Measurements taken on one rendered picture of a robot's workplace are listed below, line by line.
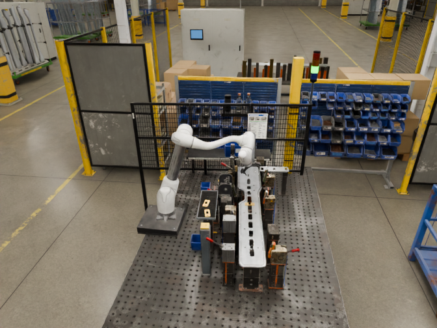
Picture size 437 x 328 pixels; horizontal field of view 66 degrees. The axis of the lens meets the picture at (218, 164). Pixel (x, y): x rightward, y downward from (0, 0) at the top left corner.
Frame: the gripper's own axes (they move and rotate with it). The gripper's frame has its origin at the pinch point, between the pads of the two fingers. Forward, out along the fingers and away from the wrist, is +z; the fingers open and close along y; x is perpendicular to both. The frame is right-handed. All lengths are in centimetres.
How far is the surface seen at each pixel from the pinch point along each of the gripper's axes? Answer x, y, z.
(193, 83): -189, 26, 72
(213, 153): -48, 30, 23
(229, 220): 53, 29, -54
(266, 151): -31, -22, 40
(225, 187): 19.3, 25.3, -35.6
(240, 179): 2.6, 13.8, 2.3
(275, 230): 70, 2, -40
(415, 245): 110, -121, 107
